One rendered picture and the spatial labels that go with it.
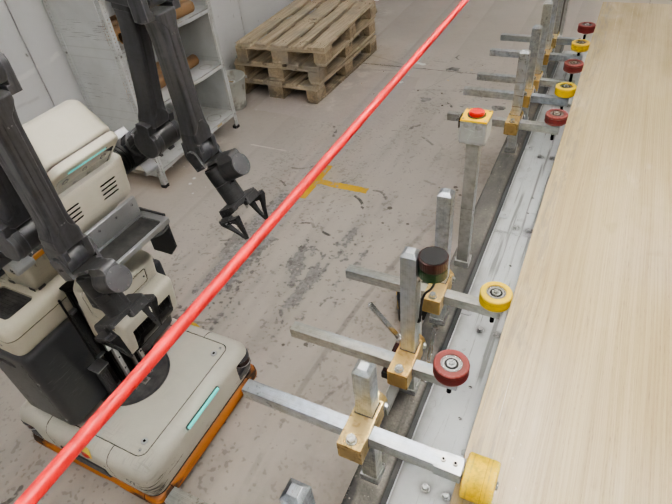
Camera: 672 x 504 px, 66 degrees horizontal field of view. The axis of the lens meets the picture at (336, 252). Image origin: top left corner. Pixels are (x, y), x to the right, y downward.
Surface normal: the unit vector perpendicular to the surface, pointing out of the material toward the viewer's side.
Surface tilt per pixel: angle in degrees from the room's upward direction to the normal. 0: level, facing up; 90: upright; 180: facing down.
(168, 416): 0
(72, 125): 42
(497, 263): 0
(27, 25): 90
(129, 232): 0
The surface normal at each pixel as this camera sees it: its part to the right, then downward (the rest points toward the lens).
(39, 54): 0.90, 0.22
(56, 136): 0.54, -0.40
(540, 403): -0.09, -0.75
